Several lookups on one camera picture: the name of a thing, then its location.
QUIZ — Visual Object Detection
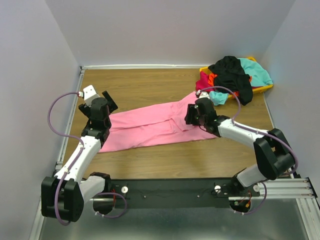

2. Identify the pink t shirt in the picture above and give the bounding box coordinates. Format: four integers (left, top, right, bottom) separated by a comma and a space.
99, 92, 216, 153

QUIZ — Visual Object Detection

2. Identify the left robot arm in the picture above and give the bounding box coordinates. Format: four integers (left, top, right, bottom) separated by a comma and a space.
41, 85, 118, 226

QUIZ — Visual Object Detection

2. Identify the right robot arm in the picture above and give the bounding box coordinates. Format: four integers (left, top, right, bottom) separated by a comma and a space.
185, 97, 297, 196

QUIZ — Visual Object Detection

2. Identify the magenta t shirt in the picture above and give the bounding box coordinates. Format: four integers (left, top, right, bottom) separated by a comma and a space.
195, 71, 213, 91

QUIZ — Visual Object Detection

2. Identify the orange t shirt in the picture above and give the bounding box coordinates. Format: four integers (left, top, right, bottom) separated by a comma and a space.
208, 73, 252, 97

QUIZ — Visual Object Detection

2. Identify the black t shirt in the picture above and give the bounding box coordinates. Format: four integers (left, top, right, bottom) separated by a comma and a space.
208, 56, 253, 106

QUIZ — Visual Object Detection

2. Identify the yellow plastic bin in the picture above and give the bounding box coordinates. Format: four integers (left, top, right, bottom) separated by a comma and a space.
199, 56, 273, 94

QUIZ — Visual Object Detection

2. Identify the teal t shirt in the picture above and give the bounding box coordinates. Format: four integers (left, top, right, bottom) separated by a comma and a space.
208, 57, 274, 106

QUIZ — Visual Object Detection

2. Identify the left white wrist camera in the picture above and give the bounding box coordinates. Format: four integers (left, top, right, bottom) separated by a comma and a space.
83, 85, 100, 107

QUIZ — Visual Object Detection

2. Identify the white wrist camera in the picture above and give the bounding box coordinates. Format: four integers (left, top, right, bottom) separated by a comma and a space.
195, 90, 210, 99
83, 85, 100, 107

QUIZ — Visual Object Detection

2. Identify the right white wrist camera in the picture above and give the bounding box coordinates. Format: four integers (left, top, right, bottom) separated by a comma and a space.
195, 90, 210, 99

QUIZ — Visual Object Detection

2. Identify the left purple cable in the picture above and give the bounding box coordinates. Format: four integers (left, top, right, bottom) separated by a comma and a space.
47, 91, 128, 226

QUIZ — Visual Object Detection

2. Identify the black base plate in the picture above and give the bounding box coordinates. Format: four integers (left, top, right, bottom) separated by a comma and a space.
84, 177, 261, 210

